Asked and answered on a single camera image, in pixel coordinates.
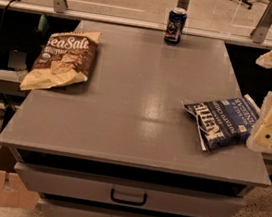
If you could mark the blue pepsi can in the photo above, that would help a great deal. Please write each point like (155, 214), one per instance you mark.
(175, 24)

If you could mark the blue kettle chip bag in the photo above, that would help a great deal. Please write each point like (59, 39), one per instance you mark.
(225, 122)

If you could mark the brown sea salt chip bag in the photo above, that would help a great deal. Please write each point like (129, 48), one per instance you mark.
(66, 59)

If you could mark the grey drawer cabinet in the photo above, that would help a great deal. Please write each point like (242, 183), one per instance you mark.
(128, 121)

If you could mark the upper grey drawer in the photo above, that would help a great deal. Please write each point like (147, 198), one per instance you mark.
(148, 196)

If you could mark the cardboard box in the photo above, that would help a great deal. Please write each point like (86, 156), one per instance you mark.
(13, 193)

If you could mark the right metal bracket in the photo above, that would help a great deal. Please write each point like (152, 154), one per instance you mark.
(259, 33)

